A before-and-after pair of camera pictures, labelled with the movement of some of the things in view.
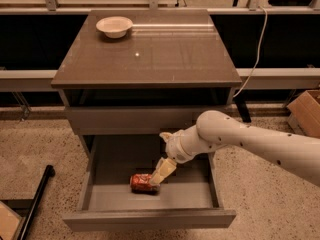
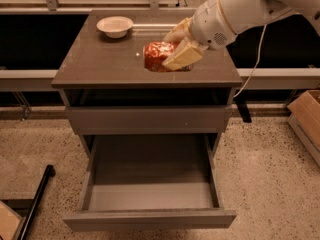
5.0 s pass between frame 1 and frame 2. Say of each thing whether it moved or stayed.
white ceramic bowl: stayed
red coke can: moved
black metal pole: stayed
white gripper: moved
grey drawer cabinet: stayed
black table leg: stayed
